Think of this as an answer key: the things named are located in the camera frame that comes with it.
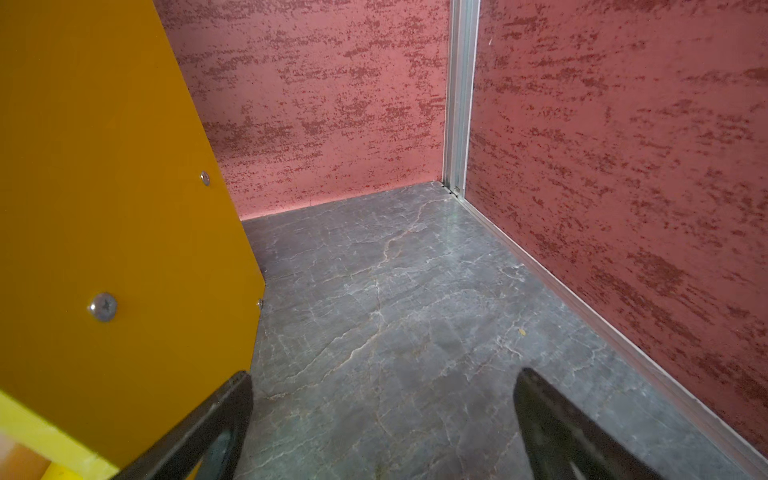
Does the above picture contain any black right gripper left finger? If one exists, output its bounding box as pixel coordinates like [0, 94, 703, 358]
[115, 371, 253, 479]

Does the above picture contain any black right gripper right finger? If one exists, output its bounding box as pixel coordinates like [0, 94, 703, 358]
[513, 367, 660, 479]

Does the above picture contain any peach orange sponge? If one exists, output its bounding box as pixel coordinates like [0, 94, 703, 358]
[0, 435, 51, 480]

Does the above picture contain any yellow shelf with coloured boards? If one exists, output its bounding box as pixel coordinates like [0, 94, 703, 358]
[1, 1, 264, 468]

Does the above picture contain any right rear aluminium corner post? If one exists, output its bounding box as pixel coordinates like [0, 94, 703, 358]
[442, 0, 481, 199]

